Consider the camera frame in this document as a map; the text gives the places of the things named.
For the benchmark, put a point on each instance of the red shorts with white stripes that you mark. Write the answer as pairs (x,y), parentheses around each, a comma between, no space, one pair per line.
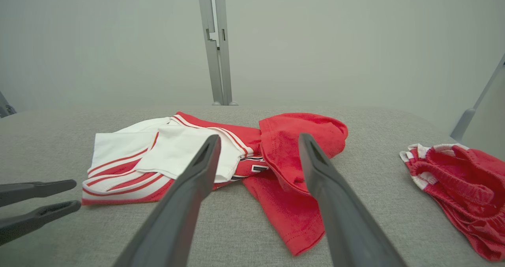
(465,180)

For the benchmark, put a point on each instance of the grey double metal wall post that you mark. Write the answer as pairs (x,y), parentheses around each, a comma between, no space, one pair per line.
(217,62)

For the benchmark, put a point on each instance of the red white basketball jersey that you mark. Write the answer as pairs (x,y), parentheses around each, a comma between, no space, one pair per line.
(284,148)

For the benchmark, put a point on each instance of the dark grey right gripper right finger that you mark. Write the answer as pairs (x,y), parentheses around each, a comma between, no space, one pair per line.
(347,227)

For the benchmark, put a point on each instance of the grey fabric sofa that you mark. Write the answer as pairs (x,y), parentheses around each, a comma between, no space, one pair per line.
(394,204)

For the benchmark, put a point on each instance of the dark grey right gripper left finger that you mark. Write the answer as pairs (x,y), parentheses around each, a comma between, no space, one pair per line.
(173,227)

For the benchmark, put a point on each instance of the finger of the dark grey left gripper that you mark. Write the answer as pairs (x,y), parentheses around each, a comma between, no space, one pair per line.
(39,217)
(35,189)

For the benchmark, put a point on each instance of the grey slanted metal post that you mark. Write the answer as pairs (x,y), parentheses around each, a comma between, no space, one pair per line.
(469,117)

